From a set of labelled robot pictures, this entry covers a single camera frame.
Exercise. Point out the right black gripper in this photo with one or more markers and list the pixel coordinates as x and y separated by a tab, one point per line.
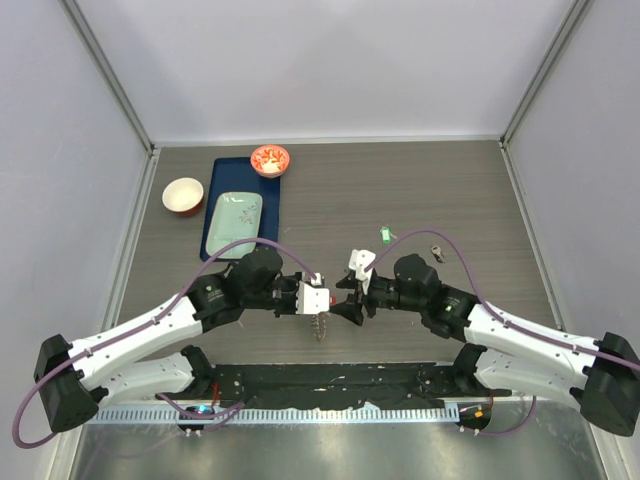
350	308

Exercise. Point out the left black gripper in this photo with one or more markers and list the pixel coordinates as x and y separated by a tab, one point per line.
292	308

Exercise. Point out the metal disc key organizer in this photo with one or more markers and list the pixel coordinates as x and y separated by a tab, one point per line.
319	325

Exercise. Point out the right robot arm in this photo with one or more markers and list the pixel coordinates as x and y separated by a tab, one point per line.
597	377

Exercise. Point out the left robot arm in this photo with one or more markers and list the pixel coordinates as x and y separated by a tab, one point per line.
71	376

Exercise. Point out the light green rectangular plate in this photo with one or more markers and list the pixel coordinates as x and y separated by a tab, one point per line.
236	216

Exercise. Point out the green key tag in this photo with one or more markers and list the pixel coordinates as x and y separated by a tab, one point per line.
387	236

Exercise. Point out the black-head key far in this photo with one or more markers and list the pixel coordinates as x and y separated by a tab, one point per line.
437	253

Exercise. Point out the blue tray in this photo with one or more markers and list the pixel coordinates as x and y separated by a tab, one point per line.
237	175

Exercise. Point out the white and red bowl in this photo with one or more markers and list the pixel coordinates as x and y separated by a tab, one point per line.
183	196

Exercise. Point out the red patterned bowl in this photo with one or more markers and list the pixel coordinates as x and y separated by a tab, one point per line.
270	161

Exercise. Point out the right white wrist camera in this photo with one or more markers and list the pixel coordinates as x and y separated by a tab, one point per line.
360	265

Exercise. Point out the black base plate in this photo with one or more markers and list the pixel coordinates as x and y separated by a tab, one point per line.
388	386

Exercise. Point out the slotted cable duct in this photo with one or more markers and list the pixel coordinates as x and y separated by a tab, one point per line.
140	414

